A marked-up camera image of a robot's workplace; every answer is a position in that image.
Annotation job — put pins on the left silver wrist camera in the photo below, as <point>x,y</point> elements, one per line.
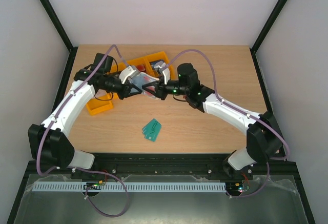
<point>128,72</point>

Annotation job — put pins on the yellow bin with pink cards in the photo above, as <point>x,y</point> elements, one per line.
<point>98,105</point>

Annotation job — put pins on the yellow bin with blue cards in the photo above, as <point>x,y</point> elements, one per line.
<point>152,59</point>

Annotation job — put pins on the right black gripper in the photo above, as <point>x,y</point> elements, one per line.
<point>162,90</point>

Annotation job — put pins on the red card stack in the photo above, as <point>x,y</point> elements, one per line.
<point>141,68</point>

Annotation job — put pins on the white slotted cable duct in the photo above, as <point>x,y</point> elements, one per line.
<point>134,187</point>

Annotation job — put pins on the yellow bin with black cards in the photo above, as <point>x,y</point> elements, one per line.
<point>115,72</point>

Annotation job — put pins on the right black frame post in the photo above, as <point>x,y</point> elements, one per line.
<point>268,25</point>

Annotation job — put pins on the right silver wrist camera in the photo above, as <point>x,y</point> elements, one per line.
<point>164,71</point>

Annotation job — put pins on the black frame post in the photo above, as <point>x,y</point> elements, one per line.
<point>57,24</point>
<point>268,25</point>

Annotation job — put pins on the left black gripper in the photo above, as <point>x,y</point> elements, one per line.
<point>126,90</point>

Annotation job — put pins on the yellow bin with red cards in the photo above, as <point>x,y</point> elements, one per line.
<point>141,61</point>

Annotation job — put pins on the blue card stack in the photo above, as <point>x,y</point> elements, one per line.
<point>156,63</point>

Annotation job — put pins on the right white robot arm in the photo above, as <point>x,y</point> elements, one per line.
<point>262,132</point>

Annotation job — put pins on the left black frame post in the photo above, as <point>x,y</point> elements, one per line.
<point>57,24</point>

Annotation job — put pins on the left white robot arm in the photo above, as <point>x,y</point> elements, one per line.
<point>49,141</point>

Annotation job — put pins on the teal VIP card stack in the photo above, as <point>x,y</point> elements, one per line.
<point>151,130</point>

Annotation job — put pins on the black aluminium frame rail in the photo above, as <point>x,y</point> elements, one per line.
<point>208,165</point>

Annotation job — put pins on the beige leather card holder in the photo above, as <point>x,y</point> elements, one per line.
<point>142,79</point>

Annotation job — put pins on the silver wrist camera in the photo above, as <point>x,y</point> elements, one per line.
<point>128,72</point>
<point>164,71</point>

